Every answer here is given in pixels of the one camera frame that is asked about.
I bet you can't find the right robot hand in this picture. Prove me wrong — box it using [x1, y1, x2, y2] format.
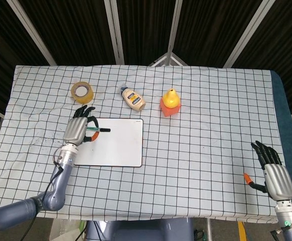
[243, 141, 292, 201]

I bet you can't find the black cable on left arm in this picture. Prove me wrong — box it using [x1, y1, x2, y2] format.
[27, 147, 64, 241]

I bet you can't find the yellow toy pear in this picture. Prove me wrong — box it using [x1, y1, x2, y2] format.
[163, 88, 180, 109]

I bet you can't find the white folding screen frame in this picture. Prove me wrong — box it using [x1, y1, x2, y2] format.
[0, 0, 292, 121]

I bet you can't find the mayonnaise squeeze bottle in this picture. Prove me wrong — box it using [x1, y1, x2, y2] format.
[118, 84, 146, 110]

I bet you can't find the yellow tape roll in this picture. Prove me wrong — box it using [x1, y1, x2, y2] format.
[71, 81, 95, 105]

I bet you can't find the white checkered tablecloth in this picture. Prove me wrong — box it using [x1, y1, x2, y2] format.
[0, 64, 292, 225]

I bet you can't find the white drawing board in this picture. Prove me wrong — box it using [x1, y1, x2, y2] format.
[73, 117, 144, 168]

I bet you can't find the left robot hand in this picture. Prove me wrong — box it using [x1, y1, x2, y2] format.
[62, 105, 99, 147]

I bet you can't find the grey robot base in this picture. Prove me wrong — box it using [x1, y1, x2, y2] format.
[85, 217, 195, 241]

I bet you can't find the green marker pen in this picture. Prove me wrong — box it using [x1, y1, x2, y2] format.
[86, 127, 111, 133]

